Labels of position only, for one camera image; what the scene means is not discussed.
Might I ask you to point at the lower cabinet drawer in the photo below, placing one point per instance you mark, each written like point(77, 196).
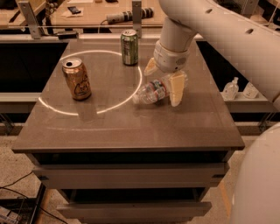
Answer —
point(112, 213)

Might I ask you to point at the white power strip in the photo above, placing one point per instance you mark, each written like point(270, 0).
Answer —
point(127, 16)

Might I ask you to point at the green soda can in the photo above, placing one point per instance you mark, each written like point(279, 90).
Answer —
point(129, 43)

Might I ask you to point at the gold soda can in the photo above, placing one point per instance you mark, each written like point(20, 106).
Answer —
point(76, 76)

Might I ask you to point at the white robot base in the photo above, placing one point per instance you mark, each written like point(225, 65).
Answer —
point(256, 198)

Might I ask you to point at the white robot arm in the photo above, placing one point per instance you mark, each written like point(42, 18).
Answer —
point(253, 49)

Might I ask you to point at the black tray on floor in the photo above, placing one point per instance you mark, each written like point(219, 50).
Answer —
point(21, 210)

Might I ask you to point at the grey drawer cabinet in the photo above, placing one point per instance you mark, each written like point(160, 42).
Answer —
point(109, 129)

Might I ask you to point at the cabinet drawer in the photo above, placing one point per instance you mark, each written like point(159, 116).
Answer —
point(112, 213)
point(130, 176)

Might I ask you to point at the small clear bottle left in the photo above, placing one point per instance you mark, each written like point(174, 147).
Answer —
point(230, 90)

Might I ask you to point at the clear plastic water bottle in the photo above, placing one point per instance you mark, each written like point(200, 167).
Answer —
point(154, 91)

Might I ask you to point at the middle metal bracket post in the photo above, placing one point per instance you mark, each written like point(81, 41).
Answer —
point(137, 16)

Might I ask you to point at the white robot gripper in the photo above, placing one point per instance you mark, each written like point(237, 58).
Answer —
point(170, 60)

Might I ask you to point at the black phone on desk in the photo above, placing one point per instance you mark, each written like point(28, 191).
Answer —
point(74, 10)

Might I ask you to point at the right metal bracket post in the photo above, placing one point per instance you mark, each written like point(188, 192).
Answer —
point(248, 7)

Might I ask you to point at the metal bracket post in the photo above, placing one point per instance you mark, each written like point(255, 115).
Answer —
point(248, 7)
point(30, 19)
point(137, 16)

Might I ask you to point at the left metal bracket post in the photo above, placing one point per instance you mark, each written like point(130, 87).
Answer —
point(30, 19)

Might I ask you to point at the upper cabinet drawer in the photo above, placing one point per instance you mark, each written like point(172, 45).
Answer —
point(130, 176)

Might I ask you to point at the small clear bottle right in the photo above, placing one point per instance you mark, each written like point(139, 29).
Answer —
point(250, 91)

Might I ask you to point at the small clear bottle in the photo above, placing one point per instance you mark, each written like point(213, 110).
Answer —
point(250, 91)
point(230, 90)

